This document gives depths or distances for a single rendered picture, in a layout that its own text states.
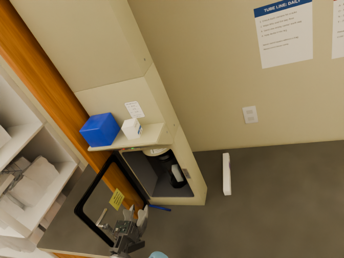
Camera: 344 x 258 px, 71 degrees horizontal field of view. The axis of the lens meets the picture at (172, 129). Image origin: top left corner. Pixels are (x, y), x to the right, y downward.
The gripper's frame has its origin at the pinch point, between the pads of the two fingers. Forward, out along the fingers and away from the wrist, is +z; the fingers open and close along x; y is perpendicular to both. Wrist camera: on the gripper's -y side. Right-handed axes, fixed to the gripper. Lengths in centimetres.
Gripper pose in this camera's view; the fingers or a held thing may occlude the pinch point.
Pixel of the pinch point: (140, 208)
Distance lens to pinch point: 106.0
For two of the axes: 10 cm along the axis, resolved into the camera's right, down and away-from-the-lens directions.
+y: -3.7, -7.0, -6.2
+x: -9.0, 1.1, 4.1
